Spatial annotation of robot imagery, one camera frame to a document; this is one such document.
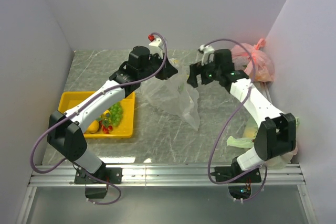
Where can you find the aluminium mounting rail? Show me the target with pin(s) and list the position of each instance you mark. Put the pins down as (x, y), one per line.
(162, 175)

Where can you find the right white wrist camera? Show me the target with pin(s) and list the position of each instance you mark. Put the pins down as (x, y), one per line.
(207, 53)

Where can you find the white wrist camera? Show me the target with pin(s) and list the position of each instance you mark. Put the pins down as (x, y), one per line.
(156, 47)
(207, 53)

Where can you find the yellow fake lemon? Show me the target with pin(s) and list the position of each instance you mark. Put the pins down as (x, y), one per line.
(93, 127)

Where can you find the yellow fake banana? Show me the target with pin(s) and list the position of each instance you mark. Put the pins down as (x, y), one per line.
(106, 114)

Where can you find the pink tied plastic bag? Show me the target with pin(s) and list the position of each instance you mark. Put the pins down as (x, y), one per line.
(265, 71)

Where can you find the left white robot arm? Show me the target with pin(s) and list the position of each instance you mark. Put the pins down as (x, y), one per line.
(67, 129)

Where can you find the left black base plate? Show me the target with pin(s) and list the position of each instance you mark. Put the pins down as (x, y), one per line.
(107, 174)

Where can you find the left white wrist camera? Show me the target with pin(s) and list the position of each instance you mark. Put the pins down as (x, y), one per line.
(156, 47)

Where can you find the green plastic bag with fruit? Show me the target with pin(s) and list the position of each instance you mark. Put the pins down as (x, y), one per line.
(247, 142)

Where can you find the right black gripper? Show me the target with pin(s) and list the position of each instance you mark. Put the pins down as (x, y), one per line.
(197, 68)

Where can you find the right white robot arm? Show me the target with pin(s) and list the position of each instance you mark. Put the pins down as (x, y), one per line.
(276, 133)

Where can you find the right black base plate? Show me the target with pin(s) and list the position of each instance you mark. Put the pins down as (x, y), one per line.
(224, 173)

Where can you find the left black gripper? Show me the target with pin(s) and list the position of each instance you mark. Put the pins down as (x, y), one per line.
(167, 70)

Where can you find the green fake grapes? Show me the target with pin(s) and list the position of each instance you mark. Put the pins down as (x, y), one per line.
(116, 114)

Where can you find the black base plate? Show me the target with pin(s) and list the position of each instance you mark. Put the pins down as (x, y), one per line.
(224, 173)
(107, 174)

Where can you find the red fake cherries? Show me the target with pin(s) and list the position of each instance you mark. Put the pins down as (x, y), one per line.
(107, 130)

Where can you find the clear plastic bag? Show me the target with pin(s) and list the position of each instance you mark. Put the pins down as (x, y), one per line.
(174, 95)

